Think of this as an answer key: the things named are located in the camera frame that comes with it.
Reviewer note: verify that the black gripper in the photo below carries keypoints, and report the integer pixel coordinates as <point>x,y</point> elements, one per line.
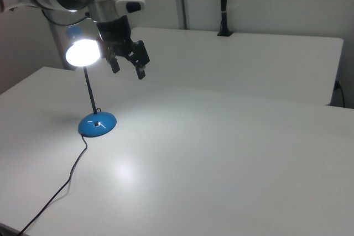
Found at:
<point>113,30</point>

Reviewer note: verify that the blue gooseneck desk lamp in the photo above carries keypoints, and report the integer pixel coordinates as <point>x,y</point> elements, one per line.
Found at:
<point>96,128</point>

